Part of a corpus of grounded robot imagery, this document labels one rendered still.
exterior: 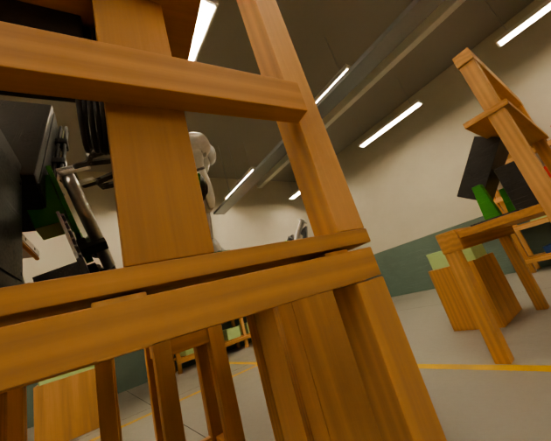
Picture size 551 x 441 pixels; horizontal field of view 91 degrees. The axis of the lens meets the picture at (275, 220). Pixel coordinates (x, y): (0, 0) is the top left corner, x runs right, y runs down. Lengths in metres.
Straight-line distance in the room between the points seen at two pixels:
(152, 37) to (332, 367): 1.35
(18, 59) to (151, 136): 0.20
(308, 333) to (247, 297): 0.89
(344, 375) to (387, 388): 0.77
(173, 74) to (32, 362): 0.50
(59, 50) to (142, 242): 0.34
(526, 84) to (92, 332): 7.43
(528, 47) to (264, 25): 6.95
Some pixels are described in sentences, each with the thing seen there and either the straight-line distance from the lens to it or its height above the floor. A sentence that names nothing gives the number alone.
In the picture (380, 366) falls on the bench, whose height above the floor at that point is 0.59.
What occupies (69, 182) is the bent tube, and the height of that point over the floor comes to 1.18.
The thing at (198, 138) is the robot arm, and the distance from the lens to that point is 0.99.
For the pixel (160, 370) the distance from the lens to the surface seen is 1.36.
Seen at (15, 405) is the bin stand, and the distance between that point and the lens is 1.45.
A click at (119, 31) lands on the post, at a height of 1.38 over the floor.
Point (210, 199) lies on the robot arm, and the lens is 0.99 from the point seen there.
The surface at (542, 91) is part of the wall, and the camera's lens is 7.36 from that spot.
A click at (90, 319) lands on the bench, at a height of 0.82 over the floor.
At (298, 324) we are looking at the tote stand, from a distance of 1.34.
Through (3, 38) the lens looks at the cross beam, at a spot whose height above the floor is 1.24.
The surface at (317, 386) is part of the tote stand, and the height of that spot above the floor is 0.38.
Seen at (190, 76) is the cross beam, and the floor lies 1.23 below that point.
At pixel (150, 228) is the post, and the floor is 0.94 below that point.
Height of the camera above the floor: 0.77
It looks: 16 degrees up
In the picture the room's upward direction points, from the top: 16 degrees counter-clockwise
